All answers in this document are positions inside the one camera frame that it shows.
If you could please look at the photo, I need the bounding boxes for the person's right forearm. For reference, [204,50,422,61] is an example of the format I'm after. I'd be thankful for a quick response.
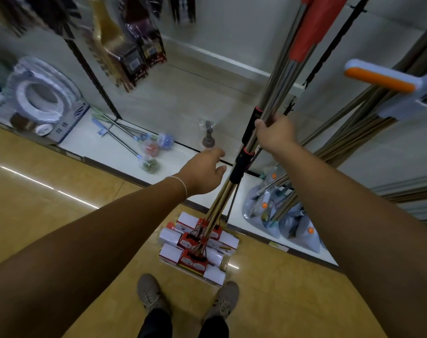
[268,141,427,338]

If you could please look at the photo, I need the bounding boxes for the white string bracelet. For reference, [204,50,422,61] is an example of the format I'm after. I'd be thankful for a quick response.
[168,175,188,199]

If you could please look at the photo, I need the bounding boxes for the black trousers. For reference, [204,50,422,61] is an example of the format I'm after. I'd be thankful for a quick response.
[137,307,230,338]

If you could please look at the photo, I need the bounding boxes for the hanging dark packaged item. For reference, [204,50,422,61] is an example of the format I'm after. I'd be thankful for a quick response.
[168,0,197,24]

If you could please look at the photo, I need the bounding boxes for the packaged white toilet seat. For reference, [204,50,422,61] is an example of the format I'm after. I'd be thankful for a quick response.
[0,56,90,144]

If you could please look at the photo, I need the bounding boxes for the black shelf upright rail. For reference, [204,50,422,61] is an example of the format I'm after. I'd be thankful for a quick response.
[283,0,373,116]
[63,26,123,121]

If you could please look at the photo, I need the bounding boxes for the person's left hand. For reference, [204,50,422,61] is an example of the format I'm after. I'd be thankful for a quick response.
[178,148,227,198]

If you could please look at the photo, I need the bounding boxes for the person's left forearm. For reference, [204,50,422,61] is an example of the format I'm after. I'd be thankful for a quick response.
[0,177,188,338]

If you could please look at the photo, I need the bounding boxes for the white display shelf base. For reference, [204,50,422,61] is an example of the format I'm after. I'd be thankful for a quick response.
[58,108,340,268]

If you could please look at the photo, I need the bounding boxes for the packaged dark handle brush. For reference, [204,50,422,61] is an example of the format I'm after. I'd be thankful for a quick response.
[124,0,167,69]

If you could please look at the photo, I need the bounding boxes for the steel pole sponge mop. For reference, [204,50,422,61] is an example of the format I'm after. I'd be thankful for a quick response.
[175,0,349,240]
[159,0,349,287]
[159,0,349,257]

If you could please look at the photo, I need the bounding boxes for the blue head toilet brush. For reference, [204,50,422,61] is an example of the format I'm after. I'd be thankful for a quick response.
[92,108,175,150]

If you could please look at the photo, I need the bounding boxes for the bagged metal drain plug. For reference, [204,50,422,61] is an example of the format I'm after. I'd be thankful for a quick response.
[199,119,217,149]

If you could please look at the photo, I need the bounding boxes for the packaged golden handle brush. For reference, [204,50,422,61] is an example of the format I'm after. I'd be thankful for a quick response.
[80,0,144,93]

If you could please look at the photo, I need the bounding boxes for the person's right hand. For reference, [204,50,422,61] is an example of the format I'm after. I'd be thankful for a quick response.
[254,114,299,159]

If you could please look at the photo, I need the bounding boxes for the bundle of bagged steel mops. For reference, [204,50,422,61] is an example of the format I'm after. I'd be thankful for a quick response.
[243,17,427,254]

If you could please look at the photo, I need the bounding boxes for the grey left shoe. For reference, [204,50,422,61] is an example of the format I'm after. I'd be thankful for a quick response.
[137,273,172,318]

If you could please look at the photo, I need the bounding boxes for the grey shoe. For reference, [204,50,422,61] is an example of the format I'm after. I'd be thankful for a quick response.
[137,273,172,318]
[201,280,240,325]

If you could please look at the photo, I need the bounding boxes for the hanging dark bristle brushes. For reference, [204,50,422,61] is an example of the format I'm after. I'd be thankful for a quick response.
[0,0,82,37]

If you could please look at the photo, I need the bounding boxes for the red head toilet brush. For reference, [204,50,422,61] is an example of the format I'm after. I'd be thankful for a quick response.
[93,114,161,157]

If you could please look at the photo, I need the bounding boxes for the green head toilet brush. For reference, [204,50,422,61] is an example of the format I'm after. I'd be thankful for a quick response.
[91,118,161,174]

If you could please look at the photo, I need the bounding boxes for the grey right shoe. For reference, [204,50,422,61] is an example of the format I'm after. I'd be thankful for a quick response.
[201,280,240,325]

